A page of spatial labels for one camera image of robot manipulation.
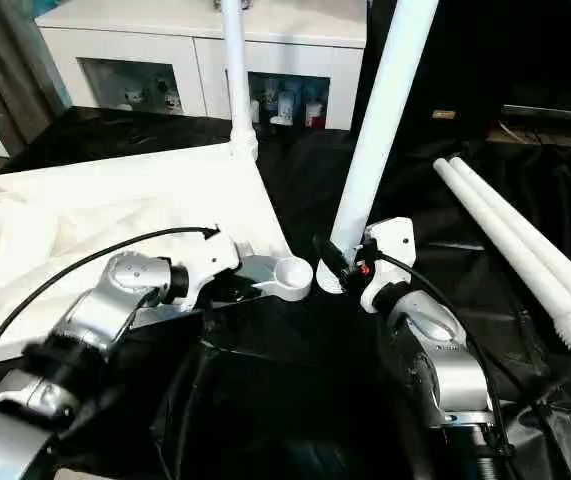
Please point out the white plastic table leg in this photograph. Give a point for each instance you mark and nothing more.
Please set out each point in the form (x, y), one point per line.
(237, 75)
(385, 125)
(517, 220)
(487, 222)

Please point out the white plastic table top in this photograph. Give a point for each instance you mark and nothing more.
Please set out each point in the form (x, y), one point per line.
(115, 200)

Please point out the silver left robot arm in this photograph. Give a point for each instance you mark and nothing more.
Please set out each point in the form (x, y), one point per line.
(90, 310)

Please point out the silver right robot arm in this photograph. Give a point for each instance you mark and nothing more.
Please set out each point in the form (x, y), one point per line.
(445, 360)

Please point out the black mat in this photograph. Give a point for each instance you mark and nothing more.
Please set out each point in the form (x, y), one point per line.
(290, 400)

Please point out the dark low bench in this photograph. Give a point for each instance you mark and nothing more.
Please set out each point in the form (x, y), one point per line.
(550, 120)

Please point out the black speaker with gold label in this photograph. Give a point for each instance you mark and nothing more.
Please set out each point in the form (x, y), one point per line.
(490, 55)

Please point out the white glass-door cabinet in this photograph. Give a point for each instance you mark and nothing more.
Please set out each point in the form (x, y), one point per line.
(165, 35)

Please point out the grey-brown curtain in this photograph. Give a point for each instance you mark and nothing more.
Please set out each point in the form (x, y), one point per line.
(10, 65)

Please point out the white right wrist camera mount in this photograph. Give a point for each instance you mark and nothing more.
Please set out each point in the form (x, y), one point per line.
(392, 250)

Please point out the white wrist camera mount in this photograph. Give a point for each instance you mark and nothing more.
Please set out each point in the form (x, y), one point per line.
(392, 250)
(215, 260)

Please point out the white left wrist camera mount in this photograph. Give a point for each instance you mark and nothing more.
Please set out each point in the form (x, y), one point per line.
(215, 260)

